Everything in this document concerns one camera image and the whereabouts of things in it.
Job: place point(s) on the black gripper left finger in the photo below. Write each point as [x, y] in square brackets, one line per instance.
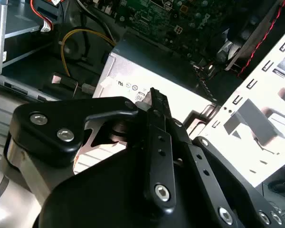
[50, 118]

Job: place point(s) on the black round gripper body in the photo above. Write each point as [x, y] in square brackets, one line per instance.
[97, 190]

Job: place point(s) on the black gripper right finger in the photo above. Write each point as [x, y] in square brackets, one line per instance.
[204, 171]

